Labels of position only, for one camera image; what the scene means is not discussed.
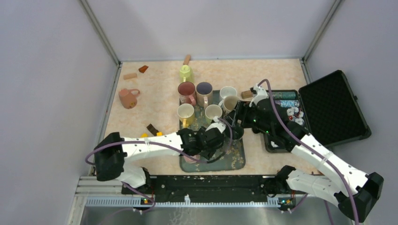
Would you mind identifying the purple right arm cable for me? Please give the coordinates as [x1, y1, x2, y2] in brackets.
[257, 79, 361, 225]

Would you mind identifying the dark brown block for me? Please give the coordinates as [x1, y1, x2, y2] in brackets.
[146, 124, 159, 136]

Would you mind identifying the light green mug with handle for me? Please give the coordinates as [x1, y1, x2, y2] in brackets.
[179, 65, 194, 83]

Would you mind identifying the black poker chip case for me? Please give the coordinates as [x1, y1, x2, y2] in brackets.
[272, 70, 372, 148]

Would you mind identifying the terracotta mug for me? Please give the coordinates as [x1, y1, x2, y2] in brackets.
[118, 88, 140, 109]

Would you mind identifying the cream patterned mug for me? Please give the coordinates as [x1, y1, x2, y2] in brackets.
[218, 96, 241, 115]

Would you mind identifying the white and blue mug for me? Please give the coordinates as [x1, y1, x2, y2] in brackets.
[219, 86, 237, 101]

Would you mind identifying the brown wooden block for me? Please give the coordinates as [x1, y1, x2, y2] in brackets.
[241, 90, 253, 99]

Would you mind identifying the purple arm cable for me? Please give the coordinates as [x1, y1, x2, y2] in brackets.
[257, 79, 361, 225]
[84, 117, 234, 215]

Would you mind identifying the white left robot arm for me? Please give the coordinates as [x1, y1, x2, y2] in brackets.
[85, 125, 226, 194]

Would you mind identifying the dark teal mug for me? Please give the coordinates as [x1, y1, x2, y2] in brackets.
[225, 126, 244, 140]

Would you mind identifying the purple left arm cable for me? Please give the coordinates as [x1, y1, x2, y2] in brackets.
[84, 117, 234, 215]

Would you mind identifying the light green upside-down mug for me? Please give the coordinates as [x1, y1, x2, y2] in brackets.
[205, 105, 223, 124]

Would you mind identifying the tan cylinder block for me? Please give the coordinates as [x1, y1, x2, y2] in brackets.
[183, 54, 191, 65]

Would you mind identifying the dark red wooden block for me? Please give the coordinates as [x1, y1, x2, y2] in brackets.
[138, 65, 149, 73]

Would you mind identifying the pale pink tall mug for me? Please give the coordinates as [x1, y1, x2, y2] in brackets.
[183, 155, 200, 164]

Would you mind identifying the pink upside-down mug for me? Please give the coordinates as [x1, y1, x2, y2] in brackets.
[177, 82, 197, 106]

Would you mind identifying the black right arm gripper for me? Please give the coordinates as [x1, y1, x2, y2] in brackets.
[223, 100, 273, 135]

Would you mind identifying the teal blossom-pattern tray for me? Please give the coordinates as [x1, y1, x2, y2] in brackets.
[179, 105, 246, 173]

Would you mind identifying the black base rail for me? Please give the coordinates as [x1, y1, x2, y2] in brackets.
[138, 175, 293, 203]

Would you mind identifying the beige wooden block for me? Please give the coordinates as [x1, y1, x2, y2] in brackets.
[123, 73, 138, 80]

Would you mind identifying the yellow mug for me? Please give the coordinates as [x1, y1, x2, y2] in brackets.
[177, 104, 195, 128]

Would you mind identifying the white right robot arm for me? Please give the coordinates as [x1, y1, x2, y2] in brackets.
[226, 99, 384, 224]

